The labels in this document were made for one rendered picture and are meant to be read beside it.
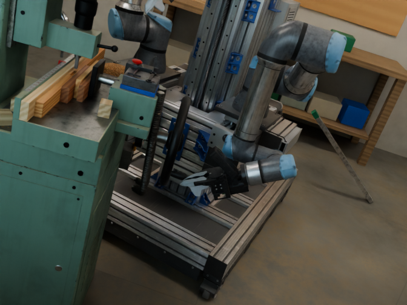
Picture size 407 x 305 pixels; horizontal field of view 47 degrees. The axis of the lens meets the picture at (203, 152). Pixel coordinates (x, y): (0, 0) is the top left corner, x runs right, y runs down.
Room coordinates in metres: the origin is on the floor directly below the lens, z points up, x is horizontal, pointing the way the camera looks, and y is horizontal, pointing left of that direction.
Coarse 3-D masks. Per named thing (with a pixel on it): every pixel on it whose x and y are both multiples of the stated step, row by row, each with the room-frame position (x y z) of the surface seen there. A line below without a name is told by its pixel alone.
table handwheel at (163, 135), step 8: (184, 96) 1.37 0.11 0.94; (184, 104) 1.29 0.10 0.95; (184, 112) 1.26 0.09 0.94; (176, 120) 1.24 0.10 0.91; (184, 120) 1.24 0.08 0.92; (176, 128) 1.22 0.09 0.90; (160, 136) 1.31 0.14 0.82; (168, 136) 1.31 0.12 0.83; (176, 136) 1.20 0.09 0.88; (184, 136) 1.33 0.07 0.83; (168, 144) 1.30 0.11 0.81; (176, 144) 1.20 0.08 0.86; (168, 152) 1.19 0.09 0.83; (176, 152) 1.20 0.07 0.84; (168, 160) 1.18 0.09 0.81; (168, 168) 1.19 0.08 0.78; (160, 176) 1.21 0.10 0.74; (168, 176) 1.20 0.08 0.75; (160, 184) 1.24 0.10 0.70
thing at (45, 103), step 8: (104, 48) 1.62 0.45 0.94; (96, 56) 1.51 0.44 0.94; (80, 64) 1.38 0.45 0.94; (88, 64) 1.42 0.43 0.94; (64, 80) 1.20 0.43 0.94; (56, 88) 1.13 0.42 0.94; (48, 96) 1.07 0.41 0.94; (56, 96) 1.12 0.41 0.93; (40, 104) 1.02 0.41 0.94; (48, 104) 1.06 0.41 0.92; (40, 112) 1.02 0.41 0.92
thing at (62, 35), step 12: (48, 24) 1.26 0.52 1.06; (60, 24) 1.27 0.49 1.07; (72, 24) 1.31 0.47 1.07; (48, 36) 1.26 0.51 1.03; (60, 36) 1.26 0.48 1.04; (72, 36) 1.27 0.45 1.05; (84, 36) 1.27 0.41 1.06; (96, 36) 1.28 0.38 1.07; (60, 48) 1.26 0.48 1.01; (72, 48) 1.27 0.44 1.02; (84, 48) 1.27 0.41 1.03; (96, 48) 1.30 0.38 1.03
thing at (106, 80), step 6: (102, 60) 1.31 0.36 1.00; (96, 66) 1.24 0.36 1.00; (102, 66) 1.30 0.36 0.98; (96, 72) 1.24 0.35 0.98; (102, 72) 1.32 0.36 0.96; (96, 78) 1.24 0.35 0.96; (102, 78) 1.27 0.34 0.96; (108, 78) 1.28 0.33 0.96; (114, 78) 1.29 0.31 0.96; (90, 84) 1.24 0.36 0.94; (96, 84) 1.26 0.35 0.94; (108, 84) 1.27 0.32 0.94; (90, 90) 1.24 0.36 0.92; (96, 90) 1.28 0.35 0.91
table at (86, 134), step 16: (96, 96) 1.26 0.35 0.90; (48, 112) 1.06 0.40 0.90; (64, 112) 1.09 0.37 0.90; (80, 112) 1.12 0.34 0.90; (96, 112) 1.15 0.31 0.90; (112, 112) 1.19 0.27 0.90; (16, 128) 0.97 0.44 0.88; (32, 128) 0.98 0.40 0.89; (48, 128) 0.98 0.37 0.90; (64, 128) 1.00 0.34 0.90; (80, 128) 1.03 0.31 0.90; (96, 128) 1.06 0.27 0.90; (112, 128) 1.15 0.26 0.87; (128, 128) 1.20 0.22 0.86; (144, 128) 1.21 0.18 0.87; (32, 144) 0.98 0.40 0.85; (48, 144) 0.98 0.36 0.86; (64, 144) 0.98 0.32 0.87; (80, 144) 0.99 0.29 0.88; (96, 144) 0.99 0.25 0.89
